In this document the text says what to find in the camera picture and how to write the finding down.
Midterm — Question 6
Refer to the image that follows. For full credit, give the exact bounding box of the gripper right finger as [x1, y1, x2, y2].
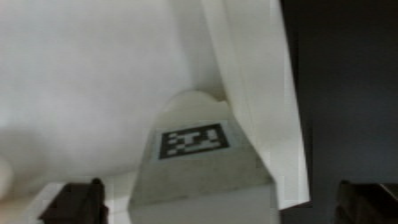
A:
[336, 181, 398, 224]

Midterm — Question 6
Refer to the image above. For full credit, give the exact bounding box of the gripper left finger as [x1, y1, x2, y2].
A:
[39, 178, 106, 224]

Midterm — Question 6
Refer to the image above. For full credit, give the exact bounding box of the white square tabletop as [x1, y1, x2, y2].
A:
[0, 0, 309, 224]

